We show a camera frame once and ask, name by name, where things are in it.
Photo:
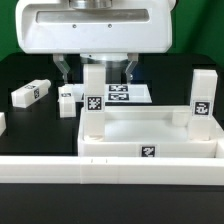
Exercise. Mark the white fence left bar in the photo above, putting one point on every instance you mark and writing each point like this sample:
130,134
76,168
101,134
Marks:
2,123

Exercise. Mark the white fence front bar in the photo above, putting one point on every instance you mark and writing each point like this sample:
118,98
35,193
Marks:
109,170

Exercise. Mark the white fence bar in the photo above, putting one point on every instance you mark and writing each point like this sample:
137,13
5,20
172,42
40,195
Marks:
109,170
2,123

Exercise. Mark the white fiducial marker sheet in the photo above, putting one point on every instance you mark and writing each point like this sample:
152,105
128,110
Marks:
133,93

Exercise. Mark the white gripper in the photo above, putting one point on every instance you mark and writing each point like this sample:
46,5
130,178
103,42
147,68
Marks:
105,26

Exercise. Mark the white desk tabletop tray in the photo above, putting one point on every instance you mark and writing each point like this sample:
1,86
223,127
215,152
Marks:
153,131

